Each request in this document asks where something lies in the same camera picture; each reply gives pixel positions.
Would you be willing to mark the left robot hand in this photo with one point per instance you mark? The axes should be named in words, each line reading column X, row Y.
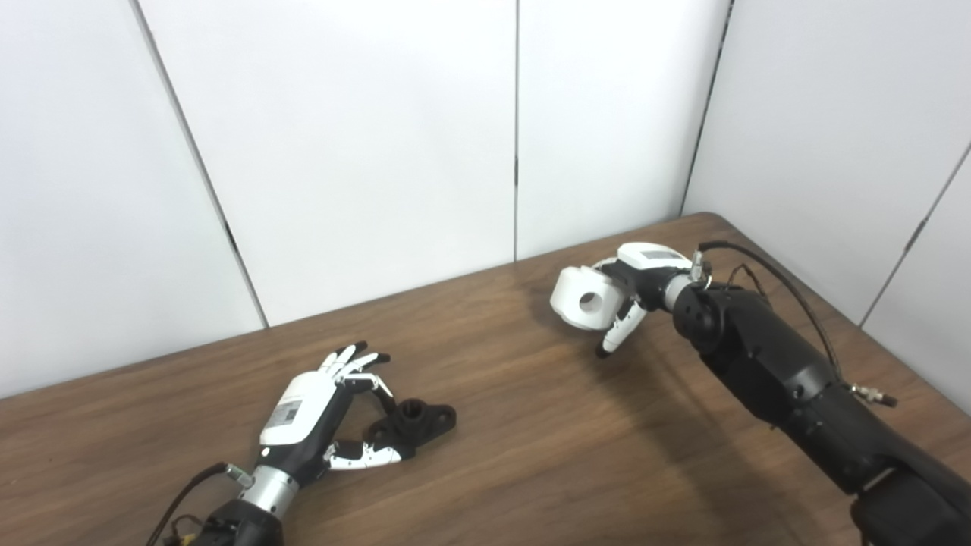
column 303, row 425

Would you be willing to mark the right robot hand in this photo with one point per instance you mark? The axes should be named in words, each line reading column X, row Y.
column 645, row 273

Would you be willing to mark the round white piece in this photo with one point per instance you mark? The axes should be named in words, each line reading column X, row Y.
column 580, row 299

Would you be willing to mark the black flanged holder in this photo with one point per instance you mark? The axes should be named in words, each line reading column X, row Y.
column 421, row 417

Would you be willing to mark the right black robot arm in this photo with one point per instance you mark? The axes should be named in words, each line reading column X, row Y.
column 796, row 379

